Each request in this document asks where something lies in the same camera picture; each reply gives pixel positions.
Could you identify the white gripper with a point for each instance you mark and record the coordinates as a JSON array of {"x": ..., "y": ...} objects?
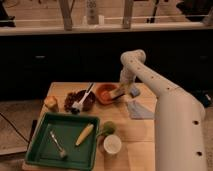
[{"x": 127, "y": 80}]

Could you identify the tan eraser block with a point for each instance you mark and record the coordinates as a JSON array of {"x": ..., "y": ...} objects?
[{"x": 116, "y": 93}]

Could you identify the red bowl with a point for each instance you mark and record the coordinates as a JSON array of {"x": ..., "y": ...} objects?
[{"x": 103, "y": 93}]

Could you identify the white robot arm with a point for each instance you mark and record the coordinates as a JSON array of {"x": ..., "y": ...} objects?
[{"x": 179, "y": 143}]

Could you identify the dark brown bowl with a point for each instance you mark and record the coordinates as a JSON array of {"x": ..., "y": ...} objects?
[{"x": 88, "y": 102}]

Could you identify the blue sponge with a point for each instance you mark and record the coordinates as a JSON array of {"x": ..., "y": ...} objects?
[{"x": 134, "y": 91}]

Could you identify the light blue cloth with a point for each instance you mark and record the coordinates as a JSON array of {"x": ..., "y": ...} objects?
[{"x": 137, "y": 111}]

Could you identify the green pear toy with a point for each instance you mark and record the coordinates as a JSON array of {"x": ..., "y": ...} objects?
[{"x": 108, "y": 128}]

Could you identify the brown grape cluster toy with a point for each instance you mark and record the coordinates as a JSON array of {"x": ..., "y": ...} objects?
[{"x": 69, "y": 100}]

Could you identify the yellow corn cob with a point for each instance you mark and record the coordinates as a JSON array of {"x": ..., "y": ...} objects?
[{"x": 85, "y": 132}]

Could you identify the white cup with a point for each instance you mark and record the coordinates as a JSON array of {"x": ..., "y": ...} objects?
[{"x": 112, "y": 144}]

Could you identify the black device on floor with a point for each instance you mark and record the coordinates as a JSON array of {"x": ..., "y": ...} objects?
[{"x": 204, "y": 98}]

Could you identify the green plastic tray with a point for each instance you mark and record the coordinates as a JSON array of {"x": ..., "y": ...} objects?
[{"x": 67, "y": 128}]

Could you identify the metal fork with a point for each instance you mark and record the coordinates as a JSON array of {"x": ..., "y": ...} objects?
[{"x": 62, "y": 151}]

